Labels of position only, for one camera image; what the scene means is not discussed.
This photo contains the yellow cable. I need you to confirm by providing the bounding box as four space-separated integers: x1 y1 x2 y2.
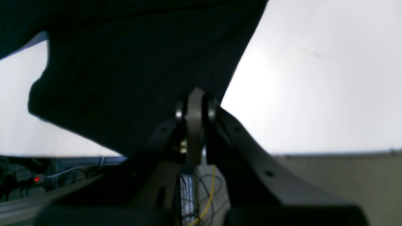
188 165 216 226

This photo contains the black T-shirt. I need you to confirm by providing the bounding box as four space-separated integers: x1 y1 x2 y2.
1 0 268 156

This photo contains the aluminium frame rail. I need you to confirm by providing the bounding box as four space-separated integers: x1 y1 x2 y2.
53 156 127 169

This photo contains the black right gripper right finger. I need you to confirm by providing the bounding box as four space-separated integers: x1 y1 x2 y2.
203 93 368 226

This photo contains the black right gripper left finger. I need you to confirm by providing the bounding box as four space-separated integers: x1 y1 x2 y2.
35 100 187 226

